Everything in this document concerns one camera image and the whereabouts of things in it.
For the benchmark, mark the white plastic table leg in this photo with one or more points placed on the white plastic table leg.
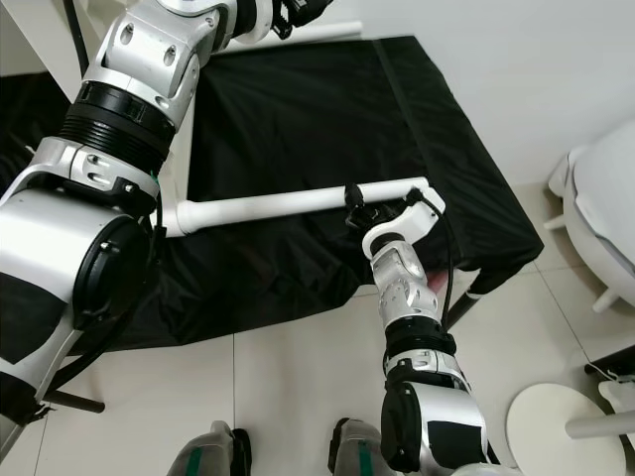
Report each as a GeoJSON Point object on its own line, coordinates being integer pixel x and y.
{"type": "Point", "coordinates": [332, 30]}
{"type": "Point", "coordinates": [258, 205]}

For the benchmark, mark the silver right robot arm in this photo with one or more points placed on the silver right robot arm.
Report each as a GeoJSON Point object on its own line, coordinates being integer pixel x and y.
{"type": "Point", "coordinates": [407, 297]}

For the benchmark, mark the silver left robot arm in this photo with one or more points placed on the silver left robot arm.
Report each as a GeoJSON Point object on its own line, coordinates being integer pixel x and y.
{"type": "Point", "coordinates": [99, 248]}

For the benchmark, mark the black table cloth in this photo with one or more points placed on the black table cloth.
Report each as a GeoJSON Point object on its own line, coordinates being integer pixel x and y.
{"type": "Point", "coordinates": [317, 119]}

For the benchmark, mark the grey metal table leg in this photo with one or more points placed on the grey metal table leg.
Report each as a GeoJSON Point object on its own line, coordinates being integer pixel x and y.
{"type": "Point", "coordinates": [464, 297]}

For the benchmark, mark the white plastic floor object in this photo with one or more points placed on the white plastic floor object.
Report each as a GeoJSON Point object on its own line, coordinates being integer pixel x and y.
{"type": "Point", "coordinates": [600, 208]}

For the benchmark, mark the grey left robot foot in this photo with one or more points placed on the grey left robot foot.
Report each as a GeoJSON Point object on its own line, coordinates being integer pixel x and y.
{"type": "Point", "coordinates": [208, 451]}

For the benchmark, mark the white round floor stand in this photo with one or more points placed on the white round floor stand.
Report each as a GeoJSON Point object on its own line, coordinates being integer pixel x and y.
{"type": "Point", "coordinates": [556, 426]}

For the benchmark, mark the black metal table leg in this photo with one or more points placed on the black metal table leg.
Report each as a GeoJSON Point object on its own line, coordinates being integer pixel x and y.
{"type": "Point", "coordinates": [77, 402]}

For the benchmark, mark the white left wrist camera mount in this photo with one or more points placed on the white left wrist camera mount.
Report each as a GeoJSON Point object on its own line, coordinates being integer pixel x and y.
{"type": "Point", "coordinates": [266, 18]}

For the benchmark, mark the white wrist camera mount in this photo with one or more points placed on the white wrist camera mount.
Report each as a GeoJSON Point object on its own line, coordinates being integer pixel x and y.
{"type": "Point", "coordinates": [397, 230]}
{"type": "Point", "coordinates": [266, 18]}

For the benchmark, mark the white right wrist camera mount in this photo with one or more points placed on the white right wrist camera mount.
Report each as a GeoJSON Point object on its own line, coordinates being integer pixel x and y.
{"type": "Point", "coordinates": [397, 230]}

